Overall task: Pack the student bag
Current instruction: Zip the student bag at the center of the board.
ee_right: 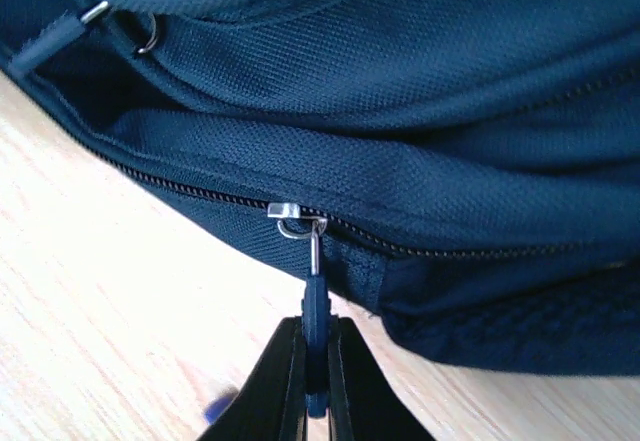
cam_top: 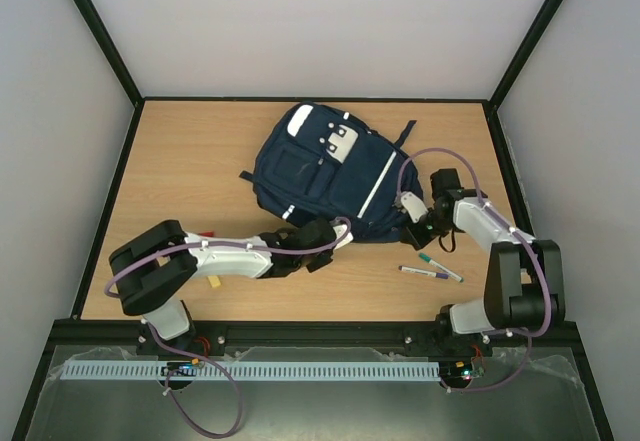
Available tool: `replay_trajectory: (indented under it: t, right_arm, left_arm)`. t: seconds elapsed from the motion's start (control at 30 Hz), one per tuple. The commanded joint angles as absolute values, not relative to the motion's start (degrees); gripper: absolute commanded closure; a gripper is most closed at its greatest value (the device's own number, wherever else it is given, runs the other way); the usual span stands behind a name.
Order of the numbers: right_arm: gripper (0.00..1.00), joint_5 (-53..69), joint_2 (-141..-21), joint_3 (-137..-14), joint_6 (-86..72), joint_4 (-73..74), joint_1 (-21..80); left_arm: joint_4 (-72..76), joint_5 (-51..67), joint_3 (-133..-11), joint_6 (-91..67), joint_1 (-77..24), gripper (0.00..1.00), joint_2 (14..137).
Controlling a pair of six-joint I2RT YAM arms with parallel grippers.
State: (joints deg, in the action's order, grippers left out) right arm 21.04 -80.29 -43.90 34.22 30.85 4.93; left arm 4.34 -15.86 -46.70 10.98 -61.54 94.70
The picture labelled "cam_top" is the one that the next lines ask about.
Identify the light blue slotted cable duct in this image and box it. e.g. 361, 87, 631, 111
60, 360, 440, 382

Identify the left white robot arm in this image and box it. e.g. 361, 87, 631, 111
104, 217, 352, 341

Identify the black aluminium frame rail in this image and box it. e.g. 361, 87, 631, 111
49, 319, 581, 348

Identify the yellow highlighter marker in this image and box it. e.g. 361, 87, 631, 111
207, 276, 221, 289

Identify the navy blue student backpack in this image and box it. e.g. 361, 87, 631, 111
240, 102, 423, 243

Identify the green marker pen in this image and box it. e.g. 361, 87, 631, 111
418, 252, 464, 283

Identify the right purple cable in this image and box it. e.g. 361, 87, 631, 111
397, 147, 554, 394

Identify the purple marker pen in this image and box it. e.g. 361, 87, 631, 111
398, 265, 450, 279

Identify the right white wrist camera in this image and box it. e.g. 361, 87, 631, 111
396, 191, 428, 224

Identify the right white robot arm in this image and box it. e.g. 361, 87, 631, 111
396, 168, 565, 353

